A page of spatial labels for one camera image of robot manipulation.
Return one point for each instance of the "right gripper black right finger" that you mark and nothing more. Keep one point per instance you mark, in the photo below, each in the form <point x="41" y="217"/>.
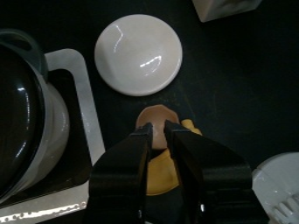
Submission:
<point x="217" y="180"/>

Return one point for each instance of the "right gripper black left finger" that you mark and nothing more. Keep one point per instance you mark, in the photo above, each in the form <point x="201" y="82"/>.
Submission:
<point x="116" y="180"/>

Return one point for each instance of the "yellow toy food piece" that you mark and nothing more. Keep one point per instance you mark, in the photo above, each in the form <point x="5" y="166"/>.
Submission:
<point x="161" y="175"/>

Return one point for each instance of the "white toy citrus juicer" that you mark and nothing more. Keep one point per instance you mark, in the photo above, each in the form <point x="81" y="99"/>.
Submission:
<point x="276" y="180"/>

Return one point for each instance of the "white toy induction cooker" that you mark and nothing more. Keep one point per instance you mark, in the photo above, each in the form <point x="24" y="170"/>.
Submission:
<point x="88" y="116"/>

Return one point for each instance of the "white toy pot black lid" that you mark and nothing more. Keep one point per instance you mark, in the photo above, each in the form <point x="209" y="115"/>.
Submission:
<point x="22" y="116"/>

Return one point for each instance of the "white round dome piece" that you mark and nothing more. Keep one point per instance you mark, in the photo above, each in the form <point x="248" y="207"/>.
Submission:
<point x="137" y="55"/>

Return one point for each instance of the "white toy milk carton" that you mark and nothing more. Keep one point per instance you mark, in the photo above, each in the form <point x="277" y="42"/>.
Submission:
<point x="221" y="8"/>

